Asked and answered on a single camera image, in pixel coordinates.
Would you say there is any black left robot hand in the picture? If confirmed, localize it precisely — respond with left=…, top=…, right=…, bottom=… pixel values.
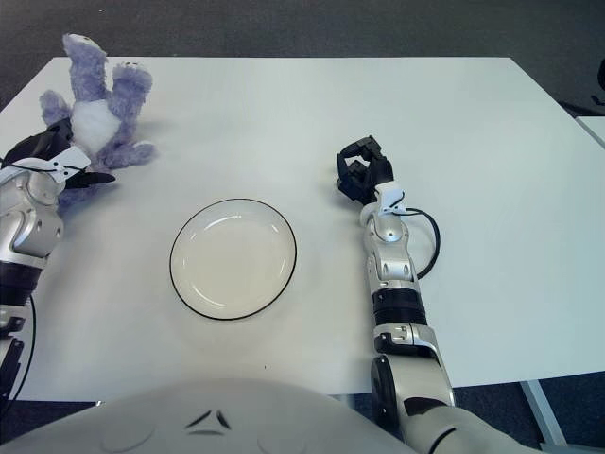
left=0, top=117, right=117, bottom=190

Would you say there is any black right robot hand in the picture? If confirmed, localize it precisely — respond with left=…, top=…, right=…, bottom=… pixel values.
left=335, top=135, right=396, bottom=204

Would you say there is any purple plush bunny doll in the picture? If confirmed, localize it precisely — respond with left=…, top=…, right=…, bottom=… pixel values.
left=39, top=32, right=158, bottom=209

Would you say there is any white plate with black rim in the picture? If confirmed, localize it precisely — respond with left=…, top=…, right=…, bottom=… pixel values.
left=169, top=198, right=299, bottom=323

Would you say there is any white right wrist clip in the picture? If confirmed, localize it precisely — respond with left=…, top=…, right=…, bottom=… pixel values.
left=376, top=185, right=407, bottom=217

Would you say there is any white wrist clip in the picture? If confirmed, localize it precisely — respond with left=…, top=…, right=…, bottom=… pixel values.
left=0, top=145, right=92, bottom=185
left=376, top=185, right=407, bottom=217

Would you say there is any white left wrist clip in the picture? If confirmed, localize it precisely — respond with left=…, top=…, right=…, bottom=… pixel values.
left=0, top=145, right=92, bottom=185

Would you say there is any white side table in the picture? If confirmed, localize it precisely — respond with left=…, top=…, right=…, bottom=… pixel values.
left=576, top=115, right=605, bottom=148

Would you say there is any grey robot torso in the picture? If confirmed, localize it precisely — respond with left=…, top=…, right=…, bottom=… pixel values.
left=0, top=377, right=417, bottom=454

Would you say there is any white table leg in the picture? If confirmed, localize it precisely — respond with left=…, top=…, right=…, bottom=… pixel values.
left=519, top=377, right=568, bottom=448

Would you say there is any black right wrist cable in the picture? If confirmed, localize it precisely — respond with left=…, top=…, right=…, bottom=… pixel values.
left=404, top=207, right=441, bottom=280

